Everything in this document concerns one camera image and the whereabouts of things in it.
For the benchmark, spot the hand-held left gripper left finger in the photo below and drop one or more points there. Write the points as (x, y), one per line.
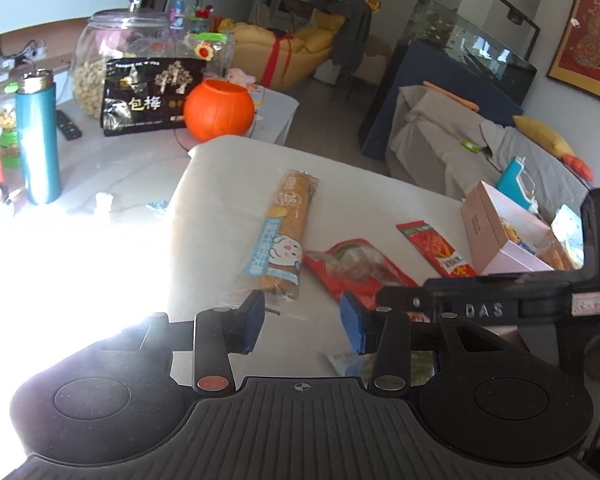
(254, 320)

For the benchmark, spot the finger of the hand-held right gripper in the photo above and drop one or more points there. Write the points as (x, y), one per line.
(400, 297)

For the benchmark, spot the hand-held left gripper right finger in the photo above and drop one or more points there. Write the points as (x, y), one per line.
(352, 322)

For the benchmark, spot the wide red snack packet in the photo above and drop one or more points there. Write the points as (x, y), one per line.
(350, 270)

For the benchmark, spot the green snack packet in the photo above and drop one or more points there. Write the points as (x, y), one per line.
(422, 367)

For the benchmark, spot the pink cardboard box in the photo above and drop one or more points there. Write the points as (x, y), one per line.
(480, 230)

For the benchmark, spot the long bread stick packet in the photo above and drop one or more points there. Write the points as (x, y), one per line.
(285, 225)

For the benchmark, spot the narrow red striped snack packet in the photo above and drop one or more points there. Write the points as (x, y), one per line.
(430, 245)

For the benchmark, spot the colourful cartoon picture box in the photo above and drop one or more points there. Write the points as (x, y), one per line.
(567, 230)

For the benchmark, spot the teal water jug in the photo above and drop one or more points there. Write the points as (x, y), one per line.
(515, 185)

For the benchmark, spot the orange pillow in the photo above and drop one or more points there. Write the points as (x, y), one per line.
(579, 166)

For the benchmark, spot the white table cloth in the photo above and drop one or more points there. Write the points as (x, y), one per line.
(220, 185)

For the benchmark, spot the small blue wrapper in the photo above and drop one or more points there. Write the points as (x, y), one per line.
(157, 205)

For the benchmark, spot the yellow pillow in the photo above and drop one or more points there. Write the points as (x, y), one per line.
(542, 135)

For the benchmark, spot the small green toy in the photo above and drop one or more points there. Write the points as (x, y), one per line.
(470, 145)

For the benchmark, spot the grey covered sofa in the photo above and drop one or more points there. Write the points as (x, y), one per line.
(430, 135)

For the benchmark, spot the dark blue cabinet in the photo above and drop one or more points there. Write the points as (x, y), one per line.
(390, 100)

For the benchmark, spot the long orange cushion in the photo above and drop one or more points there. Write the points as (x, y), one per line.
(452, 96)

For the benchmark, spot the white side table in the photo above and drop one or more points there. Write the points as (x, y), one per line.
(280, 110)

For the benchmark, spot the orange pumpkin bucket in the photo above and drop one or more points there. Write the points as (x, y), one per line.
(217, 110)

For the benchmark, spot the white floor appliance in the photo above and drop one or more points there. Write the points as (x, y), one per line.
(330, 74)

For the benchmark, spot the beige chair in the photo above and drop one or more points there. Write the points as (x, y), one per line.
(375, 60)

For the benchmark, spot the pink plush toy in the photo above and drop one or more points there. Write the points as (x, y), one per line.
(241, 76)

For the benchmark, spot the black plum packet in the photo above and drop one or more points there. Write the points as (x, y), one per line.
(145, 95)

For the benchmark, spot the yellow armchair with red ribbon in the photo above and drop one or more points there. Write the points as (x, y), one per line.
(280, 55)

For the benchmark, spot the glass fish tank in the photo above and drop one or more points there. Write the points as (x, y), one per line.
(470, 35)

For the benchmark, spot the clear pouch with green clip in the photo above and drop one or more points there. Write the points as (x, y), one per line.
(210, 55)

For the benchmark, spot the black remote control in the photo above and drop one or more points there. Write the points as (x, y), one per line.
(68, 125)

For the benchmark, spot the grey coat on stand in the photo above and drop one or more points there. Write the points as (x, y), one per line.
(350, 30)

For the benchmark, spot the blue thermos bottle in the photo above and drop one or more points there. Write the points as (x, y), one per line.
(39, 145)

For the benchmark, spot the large glass jar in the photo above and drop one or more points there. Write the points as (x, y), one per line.
(95, 60)

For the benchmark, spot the clear pitcher with toys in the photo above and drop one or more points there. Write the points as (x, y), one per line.
(200, 17)

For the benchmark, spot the small green gumball bottle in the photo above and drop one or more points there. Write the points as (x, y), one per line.
(7, 130)

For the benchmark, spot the colourful kids bottle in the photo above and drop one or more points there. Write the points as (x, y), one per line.
(176, 12)

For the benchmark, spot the framed red wall picture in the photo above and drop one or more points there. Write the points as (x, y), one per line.
(587, 40)

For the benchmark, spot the yellow wall ornament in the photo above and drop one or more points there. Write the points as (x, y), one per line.
(372, 3)

